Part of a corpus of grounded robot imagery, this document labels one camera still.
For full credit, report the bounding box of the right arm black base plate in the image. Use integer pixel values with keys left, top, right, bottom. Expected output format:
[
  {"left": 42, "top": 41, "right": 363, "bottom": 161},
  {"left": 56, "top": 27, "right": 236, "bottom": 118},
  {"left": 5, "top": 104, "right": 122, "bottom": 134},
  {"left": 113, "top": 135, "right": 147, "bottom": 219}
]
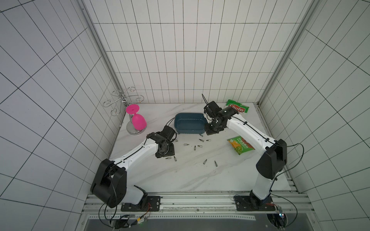
[{"left": 233, "top": 194, "right": 276, "bottom": 212}]

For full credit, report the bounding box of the pink plastic wine glass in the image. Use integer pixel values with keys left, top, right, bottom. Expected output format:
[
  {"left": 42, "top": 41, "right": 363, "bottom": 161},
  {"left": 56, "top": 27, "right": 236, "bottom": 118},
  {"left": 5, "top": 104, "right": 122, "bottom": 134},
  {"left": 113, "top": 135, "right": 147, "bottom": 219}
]
[{"left": 126, "top": 104, "right": 147, "bottom": 131}]

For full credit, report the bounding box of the dark teal plastic storage box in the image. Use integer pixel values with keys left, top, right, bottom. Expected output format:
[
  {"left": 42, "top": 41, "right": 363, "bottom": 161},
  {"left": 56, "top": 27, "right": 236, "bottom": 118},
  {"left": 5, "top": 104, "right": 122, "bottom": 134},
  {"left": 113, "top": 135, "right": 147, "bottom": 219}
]
[{"left": 174, "top": 113, "right": 207, "bottom": 134}]

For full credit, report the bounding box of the chrome wire glass rack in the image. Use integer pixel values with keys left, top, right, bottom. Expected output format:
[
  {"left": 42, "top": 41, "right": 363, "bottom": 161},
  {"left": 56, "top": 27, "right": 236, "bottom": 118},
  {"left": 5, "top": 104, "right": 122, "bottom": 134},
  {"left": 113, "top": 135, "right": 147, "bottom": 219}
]
[{"left": 103, "top": 87, "right": 145, "bottom": 135}]

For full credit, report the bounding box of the green Chuba cassava chips bag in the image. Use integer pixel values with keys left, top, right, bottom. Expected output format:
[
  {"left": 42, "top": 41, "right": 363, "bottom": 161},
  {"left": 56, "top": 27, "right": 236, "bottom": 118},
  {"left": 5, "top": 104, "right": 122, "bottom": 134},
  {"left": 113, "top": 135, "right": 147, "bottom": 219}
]
[{"left": 226, "top": 100, "right": 249, "bottom": 113}]

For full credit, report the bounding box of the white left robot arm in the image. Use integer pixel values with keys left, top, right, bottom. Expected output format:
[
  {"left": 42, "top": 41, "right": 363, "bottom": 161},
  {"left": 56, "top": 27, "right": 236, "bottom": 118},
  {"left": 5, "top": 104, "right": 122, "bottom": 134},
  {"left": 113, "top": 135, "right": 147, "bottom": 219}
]
[{"left": 90, "top": 125, "right": 177, "bottom": 210}]

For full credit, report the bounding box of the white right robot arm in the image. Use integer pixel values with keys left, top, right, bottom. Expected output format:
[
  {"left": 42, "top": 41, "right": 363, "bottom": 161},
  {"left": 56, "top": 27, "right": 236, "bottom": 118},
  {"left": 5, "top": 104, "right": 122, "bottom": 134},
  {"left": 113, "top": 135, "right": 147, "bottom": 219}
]
[{"left": 204, "top": 101, "right": 287, "bottom": 202}]

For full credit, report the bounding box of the small green snack packet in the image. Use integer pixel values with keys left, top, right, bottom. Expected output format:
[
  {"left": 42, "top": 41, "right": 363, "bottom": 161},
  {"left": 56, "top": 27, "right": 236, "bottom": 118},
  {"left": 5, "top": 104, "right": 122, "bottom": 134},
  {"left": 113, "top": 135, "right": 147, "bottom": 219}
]
[{"left": 227, "top": 136, "right": 255, "bottom": 155}]

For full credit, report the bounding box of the aluminium rail frame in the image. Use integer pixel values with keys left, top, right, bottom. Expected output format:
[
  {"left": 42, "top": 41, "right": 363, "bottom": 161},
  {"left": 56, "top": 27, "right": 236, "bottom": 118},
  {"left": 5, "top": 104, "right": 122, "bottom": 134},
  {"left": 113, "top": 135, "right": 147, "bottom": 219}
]
[{"left": 77, "top": 181, "right": 321, "bottom": 231}]

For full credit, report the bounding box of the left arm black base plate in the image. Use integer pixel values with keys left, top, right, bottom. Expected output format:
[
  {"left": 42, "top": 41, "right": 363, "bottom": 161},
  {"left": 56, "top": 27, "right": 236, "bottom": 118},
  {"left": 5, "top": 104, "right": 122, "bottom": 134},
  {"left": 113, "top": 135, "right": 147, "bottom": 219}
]
[{"left": 120, "top": 196, "right": 161, "bottom": 212}]

